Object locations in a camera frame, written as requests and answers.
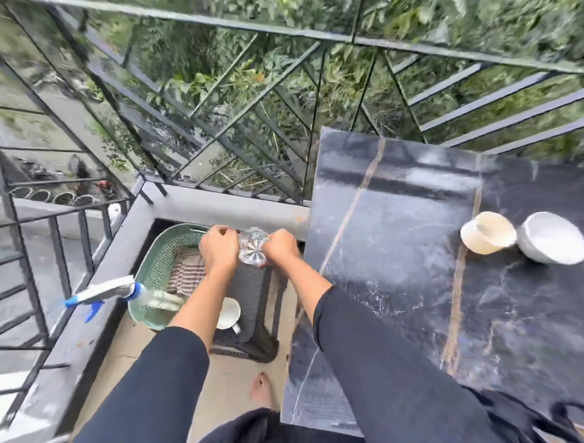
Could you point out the person's left hand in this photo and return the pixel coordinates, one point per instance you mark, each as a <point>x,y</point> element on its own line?
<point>220,250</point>

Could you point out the person's right hand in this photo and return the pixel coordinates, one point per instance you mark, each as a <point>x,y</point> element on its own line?
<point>280,246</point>

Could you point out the person's left fingers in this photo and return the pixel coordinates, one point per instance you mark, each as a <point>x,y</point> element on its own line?
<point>228,229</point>

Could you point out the person's right fingers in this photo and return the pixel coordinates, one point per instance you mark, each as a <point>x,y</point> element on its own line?
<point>273,238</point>

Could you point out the clear cut glass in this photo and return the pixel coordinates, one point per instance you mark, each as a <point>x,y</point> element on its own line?
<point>252,246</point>

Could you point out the person's right forearm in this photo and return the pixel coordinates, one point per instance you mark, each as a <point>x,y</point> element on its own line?
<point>365,347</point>

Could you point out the person's left forearm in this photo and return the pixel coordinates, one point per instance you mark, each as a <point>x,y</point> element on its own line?
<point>159,360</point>

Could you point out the striped cloth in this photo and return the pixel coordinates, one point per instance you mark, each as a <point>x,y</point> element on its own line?
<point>186,273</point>

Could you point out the dark wicker stool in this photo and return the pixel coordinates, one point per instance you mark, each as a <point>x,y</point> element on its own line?
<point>250,310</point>

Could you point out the green plastic basket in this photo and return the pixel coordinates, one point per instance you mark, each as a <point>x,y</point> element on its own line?
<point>157,269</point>

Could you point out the white mug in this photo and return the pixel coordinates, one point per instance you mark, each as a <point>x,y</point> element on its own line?
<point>229,314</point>

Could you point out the black metal railing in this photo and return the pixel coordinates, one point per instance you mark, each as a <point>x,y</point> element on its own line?
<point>191,118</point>

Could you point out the clear spray bottle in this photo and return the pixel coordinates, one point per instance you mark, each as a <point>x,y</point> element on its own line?
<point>119,294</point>

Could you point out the person's foot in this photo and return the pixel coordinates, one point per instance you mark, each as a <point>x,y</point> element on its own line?
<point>263,390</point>

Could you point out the cream ceramic cup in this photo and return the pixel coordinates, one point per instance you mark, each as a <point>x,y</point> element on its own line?
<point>488,232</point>

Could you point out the white ceramic bowl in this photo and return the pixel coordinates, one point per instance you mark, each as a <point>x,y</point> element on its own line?
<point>550,238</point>

